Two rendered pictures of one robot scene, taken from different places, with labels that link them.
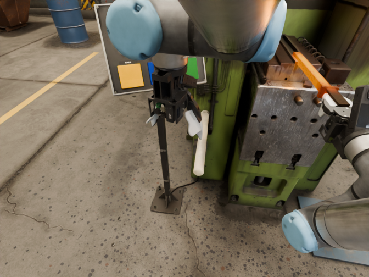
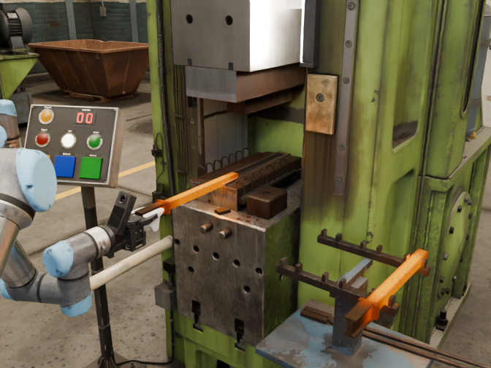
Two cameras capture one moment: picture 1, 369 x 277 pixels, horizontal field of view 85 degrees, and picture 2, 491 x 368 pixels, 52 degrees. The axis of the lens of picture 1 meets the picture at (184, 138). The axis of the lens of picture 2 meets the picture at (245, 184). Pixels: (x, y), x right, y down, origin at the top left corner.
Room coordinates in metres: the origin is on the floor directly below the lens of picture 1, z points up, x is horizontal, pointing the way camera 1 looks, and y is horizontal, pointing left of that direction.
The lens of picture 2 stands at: (-0.53, -1.25, 1.57)
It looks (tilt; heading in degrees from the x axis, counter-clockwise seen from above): 20 degrees down; 27
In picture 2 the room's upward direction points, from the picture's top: straight up
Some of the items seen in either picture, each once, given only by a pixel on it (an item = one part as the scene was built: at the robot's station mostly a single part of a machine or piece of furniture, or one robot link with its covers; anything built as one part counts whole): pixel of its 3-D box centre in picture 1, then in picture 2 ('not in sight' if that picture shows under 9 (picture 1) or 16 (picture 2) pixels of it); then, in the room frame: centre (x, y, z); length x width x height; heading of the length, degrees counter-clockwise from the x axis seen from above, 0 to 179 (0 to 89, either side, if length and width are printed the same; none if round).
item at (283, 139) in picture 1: (276, 101); (261, 244); (1.02, -0.53, 0.69); 0.56 x 0.38 x 0.45; 172
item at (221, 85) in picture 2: not in sight; (248, 75); (1.01, -0.47, 1.32); 0.42 x 0.20 x 0.10; 172
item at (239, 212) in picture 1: (246, 205); not in sight; (0.76, -0.44, 0.01); 0.58 x 0.39 x 0.01; 82
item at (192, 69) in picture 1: (186, 69); (91, 168); (0.71, -0.01, 1.01); 0.07 x 0.05 x 0.07; 107
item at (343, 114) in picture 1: (348, 131); (120, 234); (0.39, -0.41, 0.98); 0.12 x 0.08 x 0.09; 172
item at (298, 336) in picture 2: not in sight; (345, 350); (0.60, -0.98, 0.67); 0.40 x 0.30 x 0.02; 80
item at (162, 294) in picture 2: (200, 147); (167, 296); (0.97, -0.10, 0.36); 0.09 x 0.07 x 0.12; 82
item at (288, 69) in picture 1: (281, 54); (248, 175); (1.01, -0.47, 0.96); 0.42 x 0.20 x 0.09; 172
